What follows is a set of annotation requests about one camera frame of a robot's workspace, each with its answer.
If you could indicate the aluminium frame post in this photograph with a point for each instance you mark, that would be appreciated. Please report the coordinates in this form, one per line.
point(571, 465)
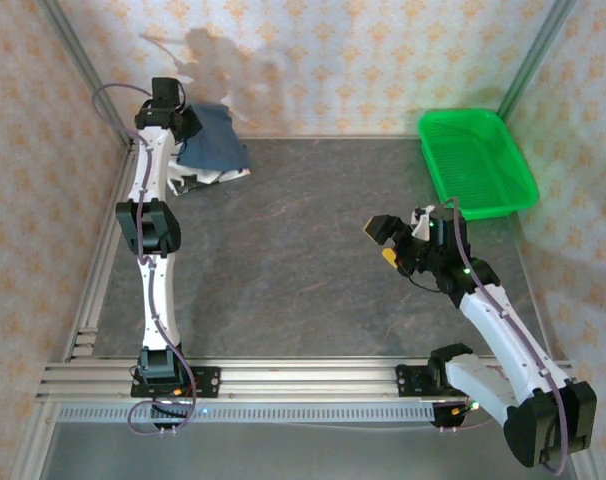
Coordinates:
point(83, 70)
point(533, 65)

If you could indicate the white t-shirt with black print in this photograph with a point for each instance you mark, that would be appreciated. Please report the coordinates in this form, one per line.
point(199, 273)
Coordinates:
point(198, 179)

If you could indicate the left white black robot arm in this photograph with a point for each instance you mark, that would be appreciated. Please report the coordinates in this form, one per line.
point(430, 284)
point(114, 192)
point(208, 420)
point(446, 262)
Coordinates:
point(155, 300)

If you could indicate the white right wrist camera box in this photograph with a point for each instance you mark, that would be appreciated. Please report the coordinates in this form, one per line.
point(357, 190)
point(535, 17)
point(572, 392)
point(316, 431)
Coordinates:
point(422, 227)

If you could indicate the green plastic basket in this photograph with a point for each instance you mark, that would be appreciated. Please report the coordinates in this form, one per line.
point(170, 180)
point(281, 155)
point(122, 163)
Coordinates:
point(478, 165)

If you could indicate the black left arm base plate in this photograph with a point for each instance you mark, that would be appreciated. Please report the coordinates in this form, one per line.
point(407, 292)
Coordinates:
point(208, 382)

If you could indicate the aluminium left frame post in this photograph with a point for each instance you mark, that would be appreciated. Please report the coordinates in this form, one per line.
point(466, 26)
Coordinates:
point(83, 70)

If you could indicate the aluminium table back rail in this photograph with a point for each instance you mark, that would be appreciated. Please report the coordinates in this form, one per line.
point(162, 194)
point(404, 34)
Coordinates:
point(333, 137)

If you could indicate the aluminium cross rail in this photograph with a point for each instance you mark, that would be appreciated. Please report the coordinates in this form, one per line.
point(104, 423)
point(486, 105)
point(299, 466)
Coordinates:
point(308, 380)

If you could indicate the aluminium right frame post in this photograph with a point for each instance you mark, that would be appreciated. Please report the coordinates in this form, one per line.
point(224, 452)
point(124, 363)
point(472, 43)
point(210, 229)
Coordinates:
point(533, 65)

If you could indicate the dark blue t-shirt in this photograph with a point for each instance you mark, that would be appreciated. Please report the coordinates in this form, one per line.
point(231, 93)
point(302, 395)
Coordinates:
point(218, 145)

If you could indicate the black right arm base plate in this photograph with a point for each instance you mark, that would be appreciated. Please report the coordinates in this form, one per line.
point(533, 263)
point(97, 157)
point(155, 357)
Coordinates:
point(408, 380)

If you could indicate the wide aluminium table side rail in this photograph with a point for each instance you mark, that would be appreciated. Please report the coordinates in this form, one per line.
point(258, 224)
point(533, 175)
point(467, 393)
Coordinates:
point(90, 310)

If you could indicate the aluminium frame leg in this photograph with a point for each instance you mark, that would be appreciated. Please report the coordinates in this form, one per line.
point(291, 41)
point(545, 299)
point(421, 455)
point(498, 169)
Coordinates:
point(585, 474)
point(38, 440)

